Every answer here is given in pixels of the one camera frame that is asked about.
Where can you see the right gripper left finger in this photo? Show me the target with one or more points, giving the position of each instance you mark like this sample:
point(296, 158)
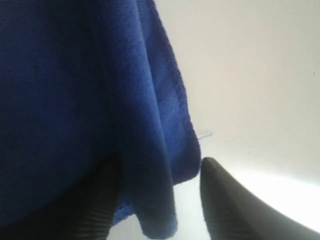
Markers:
point(85, 212)

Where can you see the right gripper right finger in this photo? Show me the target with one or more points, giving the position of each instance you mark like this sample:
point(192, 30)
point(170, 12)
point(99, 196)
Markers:
point(231, 212)

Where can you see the blue microfiber towel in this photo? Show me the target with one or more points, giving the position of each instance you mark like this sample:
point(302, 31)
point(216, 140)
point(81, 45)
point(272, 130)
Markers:
point(81, 80)

